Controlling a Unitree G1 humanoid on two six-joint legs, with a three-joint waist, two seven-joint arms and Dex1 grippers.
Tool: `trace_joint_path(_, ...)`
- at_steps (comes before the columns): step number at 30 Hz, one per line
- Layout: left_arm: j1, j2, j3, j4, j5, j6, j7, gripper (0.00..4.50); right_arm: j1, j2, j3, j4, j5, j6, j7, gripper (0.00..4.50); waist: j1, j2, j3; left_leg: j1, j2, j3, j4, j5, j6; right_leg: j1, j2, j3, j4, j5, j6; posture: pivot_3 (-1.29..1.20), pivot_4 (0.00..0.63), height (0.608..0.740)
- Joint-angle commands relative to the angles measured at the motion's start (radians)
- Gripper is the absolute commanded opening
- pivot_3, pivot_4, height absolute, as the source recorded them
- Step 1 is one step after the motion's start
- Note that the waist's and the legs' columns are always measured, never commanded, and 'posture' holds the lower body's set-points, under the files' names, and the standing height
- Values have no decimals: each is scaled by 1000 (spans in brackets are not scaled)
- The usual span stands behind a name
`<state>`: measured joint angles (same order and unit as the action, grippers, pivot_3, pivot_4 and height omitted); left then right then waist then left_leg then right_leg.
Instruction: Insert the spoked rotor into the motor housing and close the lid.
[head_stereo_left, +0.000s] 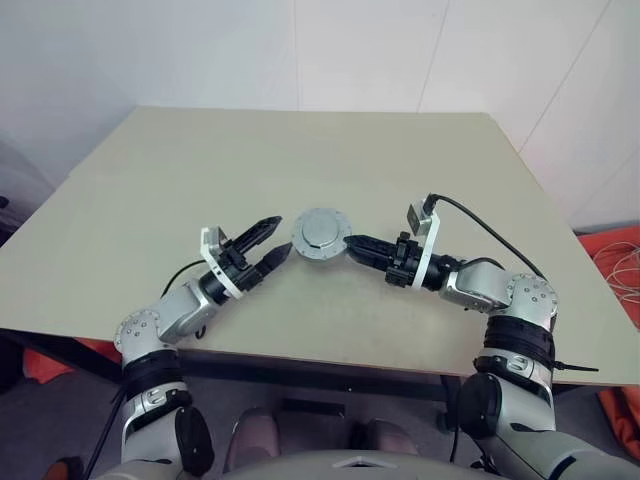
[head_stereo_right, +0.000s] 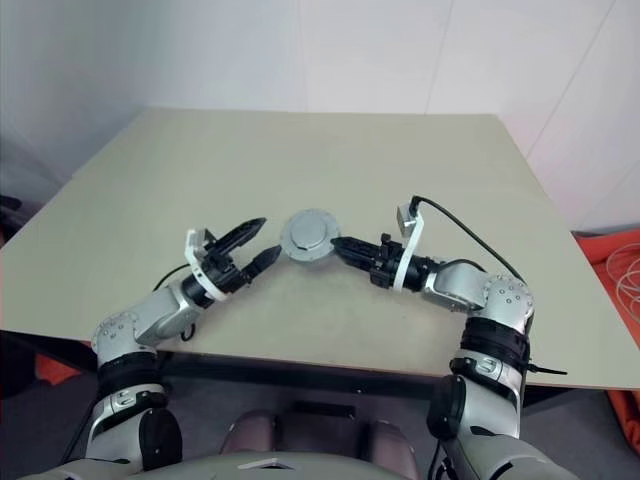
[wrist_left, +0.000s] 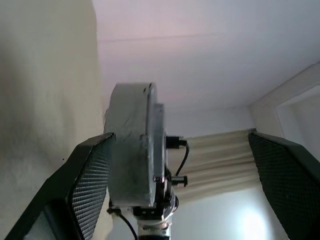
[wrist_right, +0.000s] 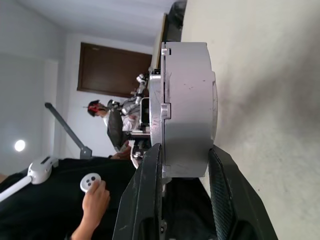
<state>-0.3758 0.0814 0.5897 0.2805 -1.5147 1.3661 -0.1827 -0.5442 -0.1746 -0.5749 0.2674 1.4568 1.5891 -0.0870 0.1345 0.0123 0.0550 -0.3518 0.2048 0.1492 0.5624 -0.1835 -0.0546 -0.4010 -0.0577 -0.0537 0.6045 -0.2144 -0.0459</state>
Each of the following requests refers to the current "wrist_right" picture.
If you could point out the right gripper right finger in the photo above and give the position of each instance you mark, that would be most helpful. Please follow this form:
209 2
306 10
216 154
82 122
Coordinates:
240 205

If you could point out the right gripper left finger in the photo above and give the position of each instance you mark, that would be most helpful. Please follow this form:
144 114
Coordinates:
142 200

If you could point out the white round handheld controller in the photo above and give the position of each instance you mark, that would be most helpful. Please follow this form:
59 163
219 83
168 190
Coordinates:
87 181

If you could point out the silver motor end cover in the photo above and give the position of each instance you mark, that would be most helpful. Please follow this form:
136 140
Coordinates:
156 112

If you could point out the silver motor stator housing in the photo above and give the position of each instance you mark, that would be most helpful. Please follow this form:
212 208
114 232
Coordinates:
190 112

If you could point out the operator bare hand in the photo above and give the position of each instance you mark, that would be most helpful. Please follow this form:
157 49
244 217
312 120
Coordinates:
96 205

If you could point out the operator black clothing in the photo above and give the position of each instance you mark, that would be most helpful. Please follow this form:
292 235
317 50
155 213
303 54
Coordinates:
50 212

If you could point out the silver background humanoid robot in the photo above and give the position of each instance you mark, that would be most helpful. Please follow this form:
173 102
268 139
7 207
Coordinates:
135 102

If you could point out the person with red headphones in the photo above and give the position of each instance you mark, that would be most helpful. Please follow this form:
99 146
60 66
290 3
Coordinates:
96 108

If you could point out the grey angled pole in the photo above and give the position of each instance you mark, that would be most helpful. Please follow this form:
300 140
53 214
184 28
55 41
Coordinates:
67 130

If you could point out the dark brown door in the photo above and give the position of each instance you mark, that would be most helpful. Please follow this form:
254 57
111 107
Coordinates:
110 70

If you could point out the round white light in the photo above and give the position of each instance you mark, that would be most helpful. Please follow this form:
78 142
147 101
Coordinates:
19 145

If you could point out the black bulky object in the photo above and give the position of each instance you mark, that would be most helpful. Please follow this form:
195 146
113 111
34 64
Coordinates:
176 20

